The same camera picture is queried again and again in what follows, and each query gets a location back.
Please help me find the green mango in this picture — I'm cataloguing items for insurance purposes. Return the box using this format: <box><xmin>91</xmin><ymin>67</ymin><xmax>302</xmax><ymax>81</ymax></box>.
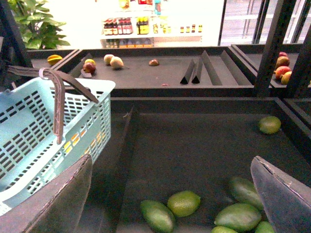
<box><xmin>140</xmin><ymin>200</ymin><xmax>175</xmax><ymax>233</ymax></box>
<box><xmin>214</xmin><ymin>203</ymin><xmax>262</xmax><ymax>233</ymax></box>

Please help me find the white shelf with bottles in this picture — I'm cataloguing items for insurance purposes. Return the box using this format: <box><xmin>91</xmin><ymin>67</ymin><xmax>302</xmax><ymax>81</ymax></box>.
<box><xmin>100</xmin><ymin>0</ymin><xmax>203</xmax><ymax>48</ymax></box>

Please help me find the white zip tie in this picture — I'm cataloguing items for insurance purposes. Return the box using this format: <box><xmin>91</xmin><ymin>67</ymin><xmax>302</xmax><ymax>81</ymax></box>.
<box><xmin>38</xmin><ymin>68</ymin><xmax>49</xmax><ymax>80</ymax></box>

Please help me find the yellow starfruit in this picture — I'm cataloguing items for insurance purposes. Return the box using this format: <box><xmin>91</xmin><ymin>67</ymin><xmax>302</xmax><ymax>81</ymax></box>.
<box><xmin>47</xmin><ymin>54</ymin><xmax>63</xmax><ymax>66</ymax></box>

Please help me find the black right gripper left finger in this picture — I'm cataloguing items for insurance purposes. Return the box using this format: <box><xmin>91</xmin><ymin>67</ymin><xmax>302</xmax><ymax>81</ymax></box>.
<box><xmin>0</xmin><ymin>154</ymin><xmax>93</xmax><ymax>233</ymax></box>

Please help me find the green mango right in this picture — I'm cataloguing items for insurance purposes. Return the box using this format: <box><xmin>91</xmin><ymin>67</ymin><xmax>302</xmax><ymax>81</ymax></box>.
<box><xmin>214</xmin><ymin>203</ymin><xmax>262</xmax><ymax>233</ymax></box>

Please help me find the light blue plastic basket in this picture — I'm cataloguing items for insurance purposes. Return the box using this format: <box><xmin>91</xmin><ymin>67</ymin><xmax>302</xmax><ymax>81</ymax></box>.
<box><xmin>0</xmin><ymin>78</ymin><xmax>115</xmax><ymax>215</ymax></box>

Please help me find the black triangular divider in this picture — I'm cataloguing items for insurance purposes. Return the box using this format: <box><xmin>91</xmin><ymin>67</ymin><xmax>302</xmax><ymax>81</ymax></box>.
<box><xmin>180</xmin><ymin>59</ymin><xmax>195</xmax><ymax>85</ymax></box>

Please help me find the black fruit display shelf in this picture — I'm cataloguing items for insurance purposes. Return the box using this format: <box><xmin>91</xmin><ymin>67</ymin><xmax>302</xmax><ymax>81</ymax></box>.
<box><xmin>0</xmin><ymin>0</ymin><xmax>311</xmax><ymax>233</ymax></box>

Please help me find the green potted plant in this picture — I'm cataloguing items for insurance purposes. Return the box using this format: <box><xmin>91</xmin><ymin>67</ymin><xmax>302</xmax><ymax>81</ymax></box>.
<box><xmin>8</xmin><ymin>0</ymin><xmax>70</xmax><ymax>50</ymax></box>

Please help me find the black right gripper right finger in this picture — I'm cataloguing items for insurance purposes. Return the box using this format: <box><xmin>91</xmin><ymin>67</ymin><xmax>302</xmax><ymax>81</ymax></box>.
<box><xmin>250</xmin><ymin>156</ymin><xmax>311</xmax><ymax>233</ymax></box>

